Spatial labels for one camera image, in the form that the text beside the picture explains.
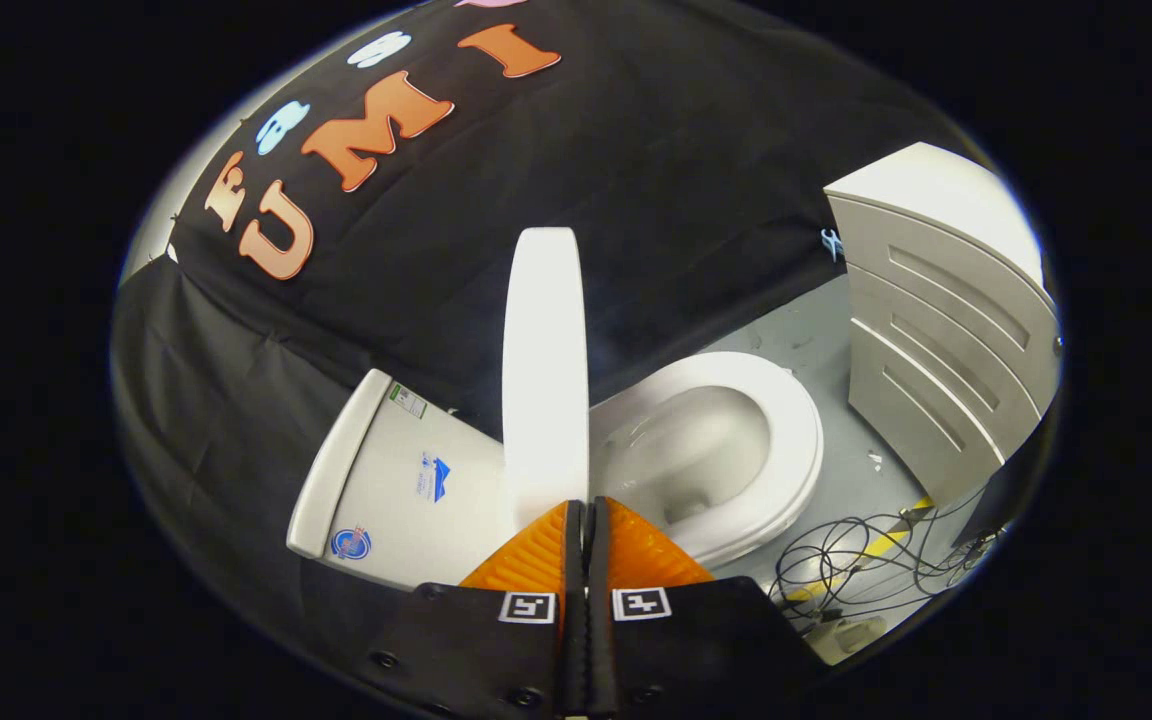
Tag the white toilet lid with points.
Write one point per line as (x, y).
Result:
(546, 380)

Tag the small blue clip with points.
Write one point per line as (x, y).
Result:
(831, 245)

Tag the white power strip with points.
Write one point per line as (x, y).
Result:
(846, 638)

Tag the yellow floor tape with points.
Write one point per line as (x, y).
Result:
(876, 548)

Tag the white toilet seat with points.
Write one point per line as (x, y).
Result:
(798, 440)

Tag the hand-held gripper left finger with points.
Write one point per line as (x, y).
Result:
(476, 650)

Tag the white toilet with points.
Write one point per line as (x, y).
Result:
(396, 500)

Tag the white drawer cabinet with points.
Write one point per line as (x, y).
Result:
(936, 330)

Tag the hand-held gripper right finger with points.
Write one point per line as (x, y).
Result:
(696, 650)

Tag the black backdrop cloth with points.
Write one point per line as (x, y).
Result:
(686, 200)

